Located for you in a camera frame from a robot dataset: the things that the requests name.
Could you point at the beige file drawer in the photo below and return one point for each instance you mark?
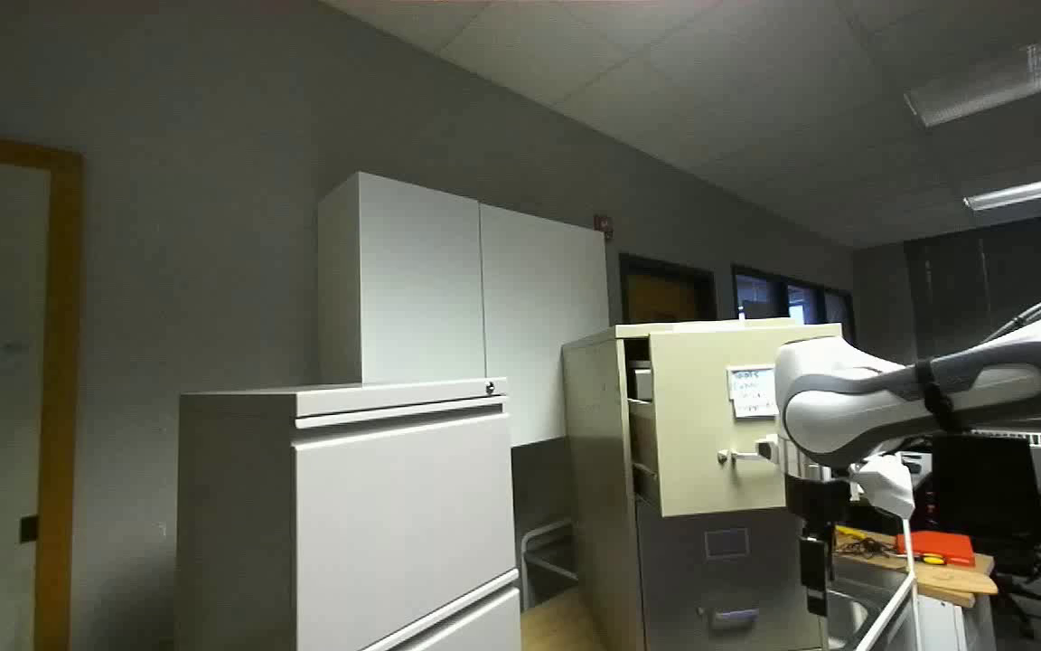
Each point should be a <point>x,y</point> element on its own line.
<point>708,415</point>

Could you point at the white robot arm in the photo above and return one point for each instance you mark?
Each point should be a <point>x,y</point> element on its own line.
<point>840,401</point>

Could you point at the grey lateral file cabinet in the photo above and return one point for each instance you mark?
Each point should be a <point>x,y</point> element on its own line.
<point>350,519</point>

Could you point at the beige file cabinet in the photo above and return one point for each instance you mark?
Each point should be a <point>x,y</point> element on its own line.
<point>681,524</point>

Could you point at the orange tool on table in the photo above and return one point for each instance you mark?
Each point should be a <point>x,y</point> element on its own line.
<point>948,546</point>

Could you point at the black office chair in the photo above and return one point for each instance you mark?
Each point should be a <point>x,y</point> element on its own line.
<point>998,506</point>

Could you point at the wood framed whiteboard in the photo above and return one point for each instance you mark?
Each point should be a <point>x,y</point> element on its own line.
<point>43,253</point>

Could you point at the ceiling light fixture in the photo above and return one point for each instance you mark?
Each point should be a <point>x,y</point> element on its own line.
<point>976,89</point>

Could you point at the white tall wall cabinet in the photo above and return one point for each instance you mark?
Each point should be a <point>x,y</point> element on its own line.
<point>421,283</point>

